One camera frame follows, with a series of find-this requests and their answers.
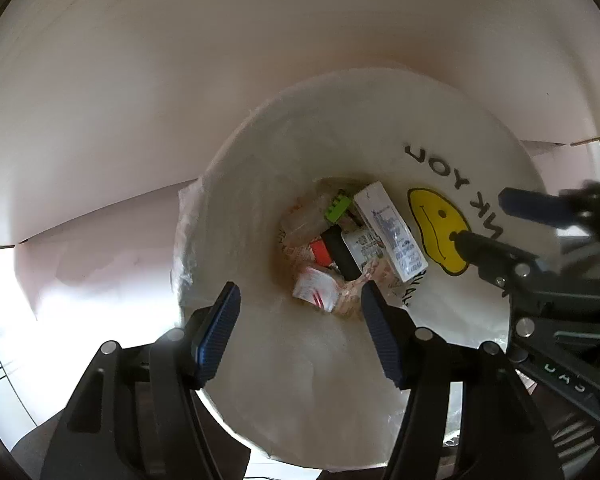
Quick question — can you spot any person's grey pants leg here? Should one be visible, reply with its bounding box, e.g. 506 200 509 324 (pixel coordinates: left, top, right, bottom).
10 410 81 480

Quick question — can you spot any white smiley plastic bag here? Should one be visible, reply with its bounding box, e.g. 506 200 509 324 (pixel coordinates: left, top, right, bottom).
170 67 563 473

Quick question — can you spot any small white printed box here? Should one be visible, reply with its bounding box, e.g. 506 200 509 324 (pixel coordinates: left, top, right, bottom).
341 227 388 273

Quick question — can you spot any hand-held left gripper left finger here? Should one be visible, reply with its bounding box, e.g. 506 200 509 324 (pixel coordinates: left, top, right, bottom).
40 281 243 480

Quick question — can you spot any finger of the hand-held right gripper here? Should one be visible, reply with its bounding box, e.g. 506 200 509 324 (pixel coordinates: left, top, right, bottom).
497 180 600 246
451 230 600 302

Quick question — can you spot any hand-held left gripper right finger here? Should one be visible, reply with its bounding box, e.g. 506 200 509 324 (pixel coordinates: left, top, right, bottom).
360 280 566 480

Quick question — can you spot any red building block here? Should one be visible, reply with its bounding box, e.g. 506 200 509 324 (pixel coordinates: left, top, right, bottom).
310 239 333 266

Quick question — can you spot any green building block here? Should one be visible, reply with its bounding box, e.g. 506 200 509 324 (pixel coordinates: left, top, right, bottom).
324 194 355 224

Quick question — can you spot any tall white printed carton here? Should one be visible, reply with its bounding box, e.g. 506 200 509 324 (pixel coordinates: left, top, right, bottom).
352 181 429 283

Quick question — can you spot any large white board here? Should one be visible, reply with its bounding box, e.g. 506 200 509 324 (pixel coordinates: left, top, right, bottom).
0 0 600 253

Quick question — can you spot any black rectangular bar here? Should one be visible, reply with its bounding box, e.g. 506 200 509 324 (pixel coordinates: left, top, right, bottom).
321 227 363 281

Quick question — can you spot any red and white packet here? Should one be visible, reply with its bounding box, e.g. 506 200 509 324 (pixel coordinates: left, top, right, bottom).
292 266 346 313

